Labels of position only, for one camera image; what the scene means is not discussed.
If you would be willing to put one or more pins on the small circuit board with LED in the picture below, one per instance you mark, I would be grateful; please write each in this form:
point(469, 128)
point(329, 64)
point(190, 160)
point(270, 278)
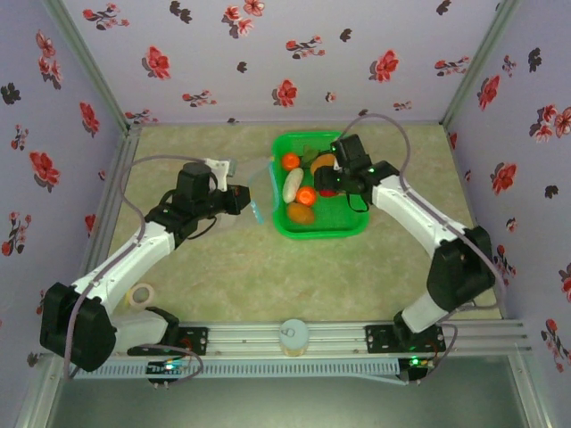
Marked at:
point(167, 367)
point(417, 363)

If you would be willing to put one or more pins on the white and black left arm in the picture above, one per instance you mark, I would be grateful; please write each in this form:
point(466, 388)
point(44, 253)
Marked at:
point(120, 263)

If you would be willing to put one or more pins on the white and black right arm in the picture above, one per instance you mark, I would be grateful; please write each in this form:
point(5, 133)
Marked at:
point(415, 209)

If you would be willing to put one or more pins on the brown potato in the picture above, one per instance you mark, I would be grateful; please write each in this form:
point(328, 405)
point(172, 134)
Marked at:
point(301, 214)

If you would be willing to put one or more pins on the aluminium frame side rail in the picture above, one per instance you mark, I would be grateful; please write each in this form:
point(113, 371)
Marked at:
point(111, 187)

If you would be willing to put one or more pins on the green leaf vegetable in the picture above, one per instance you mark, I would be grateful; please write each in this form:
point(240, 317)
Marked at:
point(310, 153)

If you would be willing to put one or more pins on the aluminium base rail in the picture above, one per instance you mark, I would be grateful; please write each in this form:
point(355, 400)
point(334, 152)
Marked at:
point(339, 339)

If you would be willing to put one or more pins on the orange-brown round bread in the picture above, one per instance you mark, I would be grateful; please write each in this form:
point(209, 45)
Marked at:
point(322, 161)

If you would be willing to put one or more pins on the clear zip-top bag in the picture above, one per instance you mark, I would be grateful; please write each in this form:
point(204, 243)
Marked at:
point(262, 191)

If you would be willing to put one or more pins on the beige tape roll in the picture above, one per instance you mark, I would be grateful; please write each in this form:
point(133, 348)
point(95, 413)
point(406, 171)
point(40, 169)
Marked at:
point(149, 295)

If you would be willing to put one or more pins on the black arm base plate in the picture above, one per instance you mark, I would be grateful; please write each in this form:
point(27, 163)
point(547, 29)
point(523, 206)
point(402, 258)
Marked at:
point(379, 339)
point(194, 339)

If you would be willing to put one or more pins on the green plastic basket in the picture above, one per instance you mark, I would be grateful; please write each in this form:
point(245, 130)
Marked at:
point(330, 220)

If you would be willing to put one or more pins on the aluminium frame post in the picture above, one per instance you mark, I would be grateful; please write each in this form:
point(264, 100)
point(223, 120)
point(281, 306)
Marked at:
point(482, 62)
point(89, 67)

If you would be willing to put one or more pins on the red round fruit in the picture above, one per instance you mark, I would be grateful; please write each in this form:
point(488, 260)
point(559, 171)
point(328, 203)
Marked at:
point(329, 193)

